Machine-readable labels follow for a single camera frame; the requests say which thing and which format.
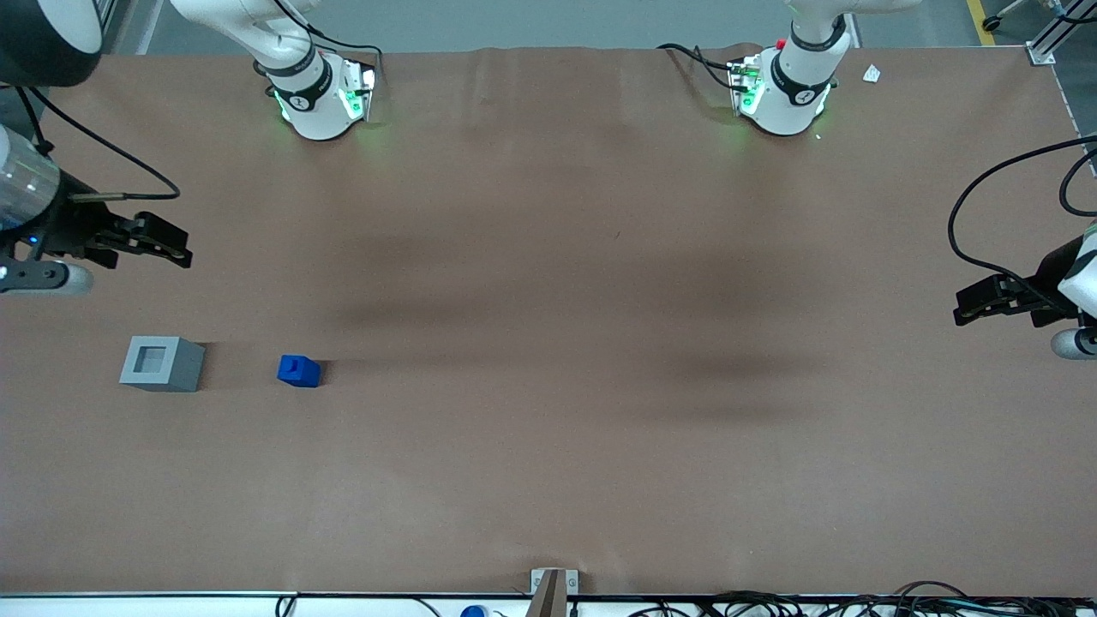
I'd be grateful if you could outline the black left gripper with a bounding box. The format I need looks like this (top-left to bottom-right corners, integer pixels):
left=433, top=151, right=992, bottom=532
left=953, top=233, right=1086, bottom=328

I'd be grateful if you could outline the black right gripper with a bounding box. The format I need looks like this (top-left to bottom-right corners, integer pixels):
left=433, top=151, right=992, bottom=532
left=13, top=176, right=195, bottom=270

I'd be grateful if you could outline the blue plastic part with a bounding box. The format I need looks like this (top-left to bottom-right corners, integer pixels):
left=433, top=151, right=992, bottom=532
left=277, top=354, right=323, bottom=389

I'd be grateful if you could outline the gray square base block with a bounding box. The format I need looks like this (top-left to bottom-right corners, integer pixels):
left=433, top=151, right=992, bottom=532
left=119, top=336, right=207, bottom=393

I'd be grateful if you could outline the black caster wheel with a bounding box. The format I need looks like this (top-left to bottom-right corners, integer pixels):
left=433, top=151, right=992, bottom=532
left=982, top=0, right=1029, bottom=33

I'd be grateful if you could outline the brown table cover sheet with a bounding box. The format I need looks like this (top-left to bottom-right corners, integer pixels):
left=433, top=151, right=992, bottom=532
left=0, top=43, right=1097, bottom=598

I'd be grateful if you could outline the long black left arm cable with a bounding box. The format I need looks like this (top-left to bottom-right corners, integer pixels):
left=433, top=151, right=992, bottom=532
left=947, top=135, right=1097, bottom=289

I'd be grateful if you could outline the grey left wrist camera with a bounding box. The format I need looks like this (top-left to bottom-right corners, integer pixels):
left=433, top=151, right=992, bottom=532
left=1052, top=328, right=1097, bottom=361

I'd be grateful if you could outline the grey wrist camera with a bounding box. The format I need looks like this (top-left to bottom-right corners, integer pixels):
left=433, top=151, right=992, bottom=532
left=0, top=260, right=95, bottom=297
left=1052, top=328, right=1097, bottom=361

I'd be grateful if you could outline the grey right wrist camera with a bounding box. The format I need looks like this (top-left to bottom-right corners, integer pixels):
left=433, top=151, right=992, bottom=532
left=0, top=260, right=95, bottom=297

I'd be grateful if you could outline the short black left arm cable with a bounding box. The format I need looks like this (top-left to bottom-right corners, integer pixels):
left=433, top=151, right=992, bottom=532
left=1059, top=147, right=1097, bottom=218

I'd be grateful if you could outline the black right arm base cable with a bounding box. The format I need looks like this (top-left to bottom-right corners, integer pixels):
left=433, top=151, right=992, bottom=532
left=274, top=0, right=385, bottom=66

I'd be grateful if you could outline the black arm base cable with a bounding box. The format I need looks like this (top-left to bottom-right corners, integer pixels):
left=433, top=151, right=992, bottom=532
left=274, top=0, right=385, bottom=66
left=656, top=42, right=740, bottom=92

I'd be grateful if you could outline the black cable bundle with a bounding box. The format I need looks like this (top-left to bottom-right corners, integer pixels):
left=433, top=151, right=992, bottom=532
left=630, top=581, right=1097, bottom=617

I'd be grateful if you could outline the black left arm base cable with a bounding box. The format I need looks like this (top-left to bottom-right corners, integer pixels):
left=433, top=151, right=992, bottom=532
left=656, top=42, right=740, bottom=92

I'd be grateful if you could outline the small metal bracket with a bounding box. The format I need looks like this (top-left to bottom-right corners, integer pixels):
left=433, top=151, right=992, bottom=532
left=531, top=568, right=580, bottom=596

